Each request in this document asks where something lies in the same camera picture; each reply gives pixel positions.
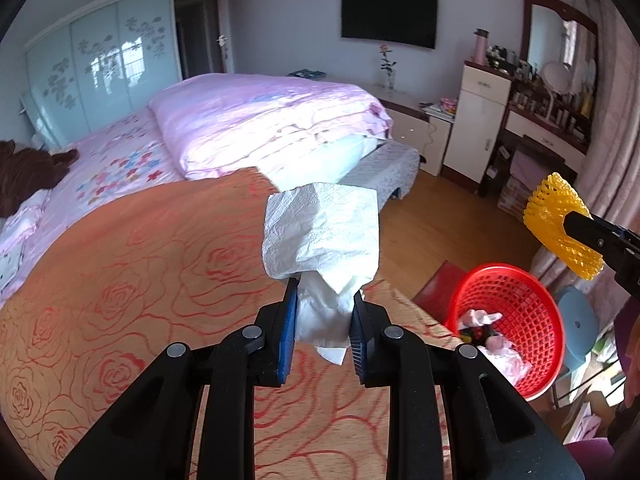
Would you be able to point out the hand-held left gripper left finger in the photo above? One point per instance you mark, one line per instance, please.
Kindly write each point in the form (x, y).
(287, 340)

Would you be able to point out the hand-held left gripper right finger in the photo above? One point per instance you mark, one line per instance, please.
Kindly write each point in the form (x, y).
(357, 340)

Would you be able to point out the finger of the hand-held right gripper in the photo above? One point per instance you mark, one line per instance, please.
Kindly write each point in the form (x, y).
(590, 232)

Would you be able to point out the yellow foam net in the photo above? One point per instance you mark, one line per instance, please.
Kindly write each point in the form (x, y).
(550, 215)

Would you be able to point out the red plastic basket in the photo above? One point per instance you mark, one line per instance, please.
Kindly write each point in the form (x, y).
(530, 300)

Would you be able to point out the white tissue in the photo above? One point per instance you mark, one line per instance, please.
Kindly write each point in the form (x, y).
(320, 230)
(477, 319)

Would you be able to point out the black plastic bag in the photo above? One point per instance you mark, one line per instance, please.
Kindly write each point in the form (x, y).
(477, 337)

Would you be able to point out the clear plastic bag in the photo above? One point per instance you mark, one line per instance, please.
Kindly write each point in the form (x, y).
(507, 360)

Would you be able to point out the blue plastic stool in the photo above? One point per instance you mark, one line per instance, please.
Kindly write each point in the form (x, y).
(580, 320)

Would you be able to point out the cloth-covered stool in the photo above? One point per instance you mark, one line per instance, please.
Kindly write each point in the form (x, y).
(525, 170)

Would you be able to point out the red wooden stool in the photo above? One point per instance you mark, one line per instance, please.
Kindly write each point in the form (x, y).
(435, 285)

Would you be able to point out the cream dressing table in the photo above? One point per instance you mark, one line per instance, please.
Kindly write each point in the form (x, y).
(540, 127)

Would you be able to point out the pink curtain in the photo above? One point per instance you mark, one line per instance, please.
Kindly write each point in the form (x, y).
(615, 110)

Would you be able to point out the white dressing table with mirror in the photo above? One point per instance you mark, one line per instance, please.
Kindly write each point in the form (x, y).
(530, 100)

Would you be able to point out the tall cream cabinet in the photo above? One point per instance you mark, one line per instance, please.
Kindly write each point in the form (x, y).
(475, 130)

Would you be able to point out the round vanity mirror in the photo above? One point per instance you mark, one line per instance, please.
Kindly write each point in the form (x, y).
(557, 77)

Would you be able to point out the orange patterned cushion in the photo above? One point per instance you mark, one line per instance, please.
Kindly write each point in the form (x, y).
(150, 260)

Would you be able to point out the grey bed base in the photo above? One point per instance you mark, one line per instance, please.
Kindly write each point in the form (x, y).
(385, 170)

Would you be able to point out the light blue quilt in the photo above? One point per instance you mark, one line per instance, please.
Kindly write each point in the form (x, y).
(325, 160)

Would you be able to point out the person's purple clothing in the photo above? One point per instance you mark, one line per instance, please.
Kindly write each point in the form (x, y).
(590, 460)

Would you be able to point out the stack of papers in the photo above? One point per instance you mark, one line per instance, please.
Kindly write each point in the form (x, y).
(434, 111)

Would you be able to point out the framed dresser mirror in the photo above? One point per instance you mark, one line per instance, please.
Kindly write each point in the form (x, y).
(547, 35)

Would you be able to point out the low cream cabinet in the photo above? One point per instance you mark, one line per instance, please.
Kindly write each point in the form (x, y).
(415, 130)

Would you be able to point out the pink thermos bottle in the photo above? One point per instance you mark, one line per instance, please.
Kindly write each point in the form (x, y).
(481, 47)

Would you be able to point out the pink duvet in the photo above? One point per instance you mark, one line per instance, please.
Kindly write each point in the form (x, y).
(260, 115)

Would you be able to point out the pink floral bedsheet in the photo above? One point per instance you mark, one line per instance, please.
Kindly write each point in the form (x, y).
(115, 160)

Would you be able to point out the rose in glass vase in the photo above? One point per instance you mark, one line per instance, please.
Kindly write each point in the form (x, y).
(387, 70)

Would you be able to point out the dark blue object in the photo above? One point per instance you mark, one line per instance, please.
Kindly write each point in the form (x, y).
(305, 74)

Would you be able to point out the brown plush toy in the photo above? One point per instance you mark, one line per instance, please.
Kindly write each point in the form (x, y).
(25, 175)

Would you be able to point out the dark wooden door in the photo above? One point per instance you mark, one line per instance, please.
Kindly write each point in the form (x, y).
(200, 35)

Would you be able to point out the glass sliding-door wardrobe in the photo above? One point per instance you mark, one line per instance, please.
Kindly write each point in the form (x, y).
(100, 70)

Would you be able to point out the wall-mounted television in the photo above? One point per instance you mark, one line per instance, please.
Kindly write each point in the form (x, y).
(390, 17)

